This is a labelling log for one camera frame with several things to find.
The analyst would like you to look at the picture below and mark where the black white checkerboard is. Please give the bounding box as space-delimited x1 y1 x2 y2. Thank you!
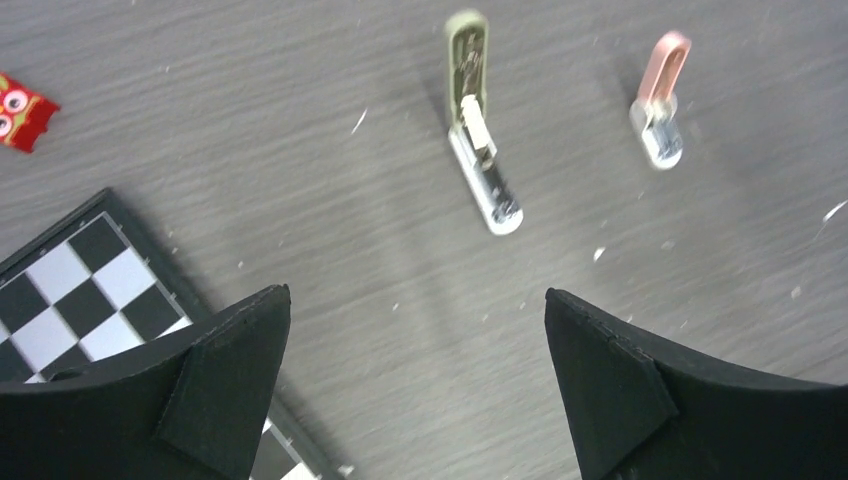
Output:
1 189 338 479

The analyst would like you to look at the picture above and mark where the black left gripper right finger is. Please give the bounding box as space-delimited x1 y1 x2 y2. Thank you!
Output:
544 288 847 479

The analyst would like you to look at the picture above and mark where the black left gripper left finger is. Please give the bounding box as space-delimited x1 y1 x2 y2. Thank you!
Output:
1 285 291 479

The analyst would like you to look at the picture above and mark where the red snack packet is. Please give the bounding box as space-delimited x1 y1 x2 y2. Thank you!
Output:
1 72 61 154

